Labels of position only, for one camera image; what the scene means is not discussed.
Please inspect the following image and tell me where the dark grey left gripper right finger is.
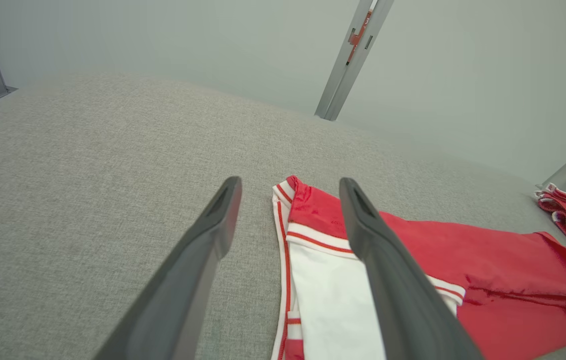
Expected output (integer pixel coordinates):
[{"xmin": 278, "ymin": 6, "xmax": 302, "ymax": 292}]
[{"xmin": 339, "ymin": 177, "xmax": 484, "ymax": 360}]

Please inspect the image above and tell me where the red basketball jersey number 23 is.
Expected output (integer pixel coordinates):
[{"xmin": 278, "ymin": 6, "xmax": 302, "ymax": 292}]
[{"xmin": 270, "ymin": 175, "xmax": 566, "ymax": 360}]

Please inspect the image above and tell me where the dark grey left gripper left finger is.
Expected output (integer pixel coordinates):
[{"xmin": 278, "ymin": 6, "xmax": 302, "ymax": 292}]
[{"xmin": 94, "ymin": 176, "xmax": 243, "ymax": 360}]

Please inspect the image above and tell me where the grey partition post red strip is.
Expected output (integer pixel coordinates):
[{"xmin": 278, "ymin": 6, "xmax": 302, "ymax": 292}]
[{"xmin": 314, "ymin": 0, "xmax": 395, "ymax": 122}]

